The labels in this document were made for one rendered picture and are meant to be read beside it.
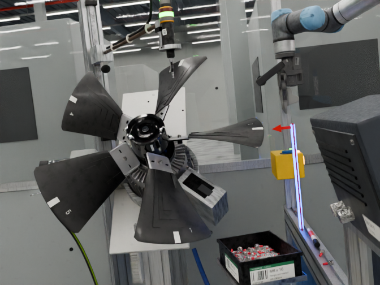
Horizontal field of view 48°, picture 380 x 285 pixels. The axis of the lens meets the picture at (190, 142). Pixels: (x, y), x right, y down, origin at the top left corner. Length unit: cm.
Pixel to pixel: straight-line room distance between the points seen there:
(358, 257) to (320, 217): 129
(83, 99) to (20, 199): 94
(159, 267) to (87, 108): 59
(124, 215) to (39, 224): 89
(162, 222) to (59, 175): 35
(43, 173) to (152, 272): 51
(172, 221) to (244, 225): 96
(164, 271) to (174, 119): 57
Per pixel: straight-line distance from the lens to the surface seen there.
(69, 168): 130
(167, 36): 132
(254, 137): 124
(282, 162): 155
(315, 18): 149
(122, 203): 149
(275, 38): 157
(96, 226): 219
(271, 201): 207
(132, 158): 132
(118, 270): 207
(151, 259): 150
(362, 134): 50
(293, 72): 155
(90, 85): 148
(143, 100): 174
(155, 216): 115
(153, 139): 124
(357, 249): 85
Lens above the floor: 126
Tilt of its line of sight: 4 degrees down
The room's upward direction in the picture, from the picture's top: 6 degrees counter-clockwise
